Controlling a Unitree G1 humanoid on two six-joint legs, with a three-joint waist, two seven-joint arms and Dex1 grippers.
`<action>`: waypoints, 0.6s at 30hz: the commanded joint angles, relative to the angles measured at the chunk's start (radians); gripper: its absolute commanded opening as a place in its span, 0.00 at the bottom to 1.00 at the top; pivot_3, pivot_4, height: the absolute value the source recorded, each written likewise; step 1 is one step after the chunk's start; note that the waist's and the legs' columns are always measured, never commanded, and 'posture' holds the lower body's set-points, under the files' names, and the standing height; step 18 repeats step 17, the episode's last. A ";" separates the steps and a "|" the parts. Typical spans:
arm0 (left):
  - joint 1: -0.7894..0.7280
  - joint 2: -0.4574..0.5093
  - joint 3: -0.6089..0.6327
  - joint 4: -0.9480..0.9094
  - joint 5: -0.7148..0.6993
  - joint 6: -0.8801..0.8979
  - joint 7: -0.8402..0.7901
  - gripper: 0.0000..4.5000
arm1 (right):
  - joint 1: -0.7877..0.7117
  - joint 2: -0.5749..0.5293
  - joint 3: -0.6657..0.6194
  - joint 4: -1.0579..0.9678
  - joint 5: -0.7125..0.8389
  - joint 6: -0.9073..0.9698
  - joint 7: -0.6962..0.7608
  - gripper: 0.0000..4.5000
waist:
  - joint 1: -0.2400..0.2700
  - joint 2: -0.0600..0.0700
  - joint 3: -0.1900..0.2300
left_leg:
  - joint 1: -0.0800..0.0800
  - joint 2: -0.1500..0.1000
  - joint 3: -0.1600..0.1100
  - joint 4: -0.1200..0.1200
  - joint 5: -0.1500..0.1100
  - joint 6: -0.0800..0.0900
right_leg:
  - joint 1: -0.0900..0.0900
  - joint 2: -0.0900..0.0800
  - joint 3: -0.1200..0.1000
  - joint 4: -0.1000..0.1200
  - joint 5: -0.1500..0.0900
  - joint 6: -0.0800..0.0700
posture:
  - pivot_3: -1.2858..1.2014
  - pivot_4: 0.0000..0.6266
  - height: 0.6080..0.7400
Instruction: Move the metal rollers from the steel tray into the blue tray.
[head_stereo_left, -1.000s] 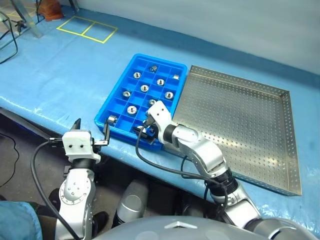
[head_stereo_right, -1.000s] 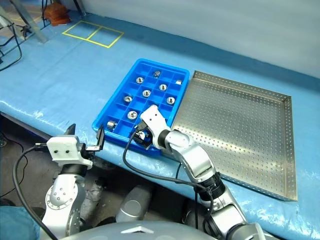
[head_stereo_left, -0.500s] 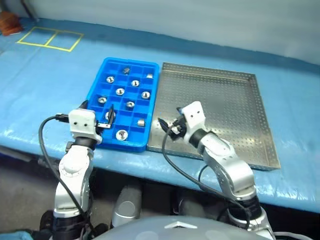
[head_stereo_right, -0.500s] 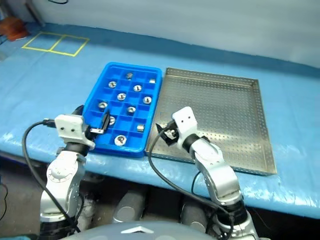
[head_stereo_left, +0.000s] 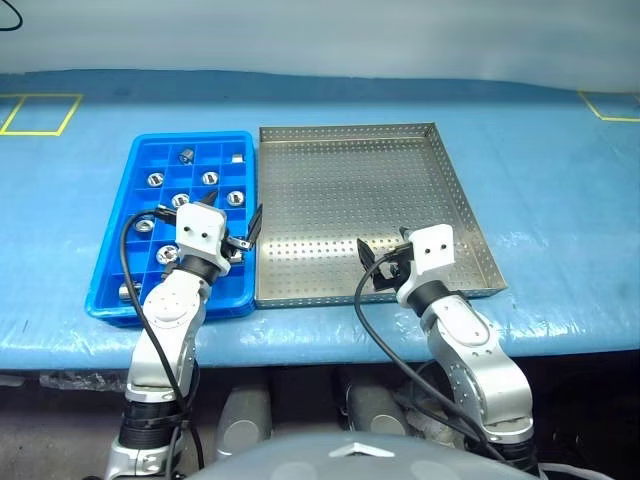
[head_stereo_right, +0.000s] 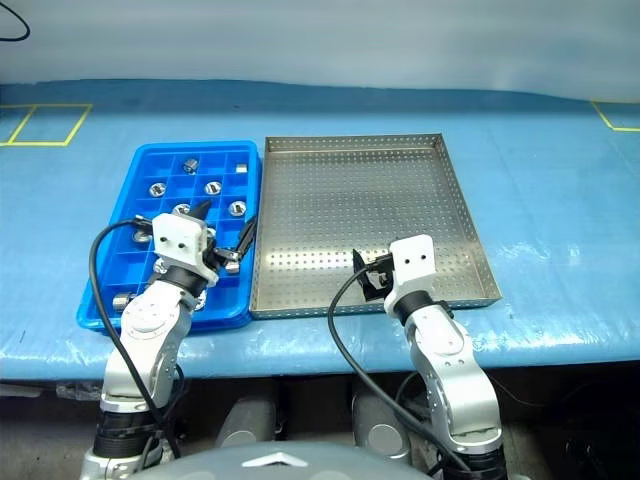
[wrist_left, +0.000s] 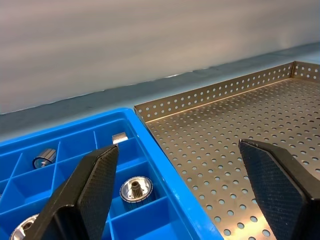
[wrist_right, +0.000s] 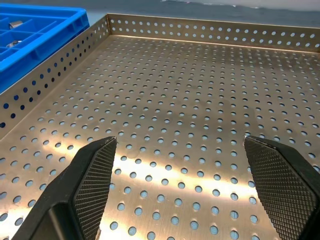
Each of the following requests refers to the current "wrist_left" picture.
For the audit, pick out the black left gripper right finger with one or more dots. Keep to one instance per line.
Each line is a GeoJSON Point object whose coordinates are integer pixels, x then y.
{"type": "Point", "coordinates": [285, 190]}

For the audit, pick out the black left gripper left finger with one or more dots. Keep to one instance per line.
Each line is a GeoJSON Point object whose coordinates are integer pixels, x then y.
{"type": "Point", "coordinates": [82, 197]}

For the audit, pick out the metal rotor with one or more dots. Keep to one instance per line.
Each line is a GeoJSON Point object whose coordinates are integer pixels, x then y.
{"type": "Point", "coordinates": [21, 228]}
{"type": "Point", "coordinates": [136, 191]}
{"type": "Point", "coordinates": [120, 138]}
{"type": "Point", "coordinates": [46, 156]}

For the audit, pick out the blue compartment crate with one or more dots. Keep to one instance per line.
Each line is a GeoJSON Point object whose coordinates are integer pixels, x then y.
{"type": "Point", "coordinates": [162, 170]}

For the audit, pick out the perforated metal tray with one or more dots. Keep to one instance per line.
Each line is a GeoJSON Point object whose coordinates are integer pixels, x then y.
{"type": "Point", "coordinates": [212, 150]}

